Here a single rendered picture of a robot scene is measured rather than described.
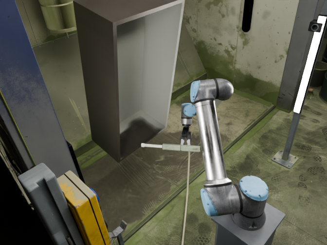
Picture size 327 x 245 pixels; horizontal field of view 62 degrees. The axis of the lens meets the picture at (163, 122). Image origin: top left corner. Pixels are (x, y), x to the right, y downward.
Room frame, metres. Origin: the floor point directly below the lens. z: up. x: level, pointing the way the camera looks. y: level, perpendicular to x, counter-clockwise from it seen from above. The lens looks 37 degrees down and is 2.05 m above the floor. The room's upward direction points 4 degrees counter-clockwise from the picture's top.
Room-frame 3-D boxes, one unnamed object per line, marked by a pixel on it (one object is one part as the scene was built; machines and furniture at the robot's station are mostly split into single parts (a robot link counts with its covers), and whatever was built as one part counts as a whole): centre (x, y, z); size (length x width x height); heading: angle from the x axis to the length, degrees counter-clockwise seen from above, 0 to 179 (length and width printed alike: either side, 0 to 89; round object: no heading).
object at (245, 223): (0.93, -0.45, 0.69); 0.19 x 0.19 x 0.10
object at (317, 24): (1.96, -1.16, 1.35); 0.09 x 0.07 x 0.07; 43
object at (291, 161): (1.97, -1.20, 0.01); 0.20 x 0.20 x 0.01; 43
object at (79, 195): (0.44, 0.23, 1.42); 0.12 x 0.06 x 0.26; 43
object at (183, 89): (2.77, 0.30, 0.11); 2.70 x 0.02 x 0.13; 133
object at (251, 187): (0.93, -0.44, 0.83); 0.17 x 0.15 x 0.18; 95
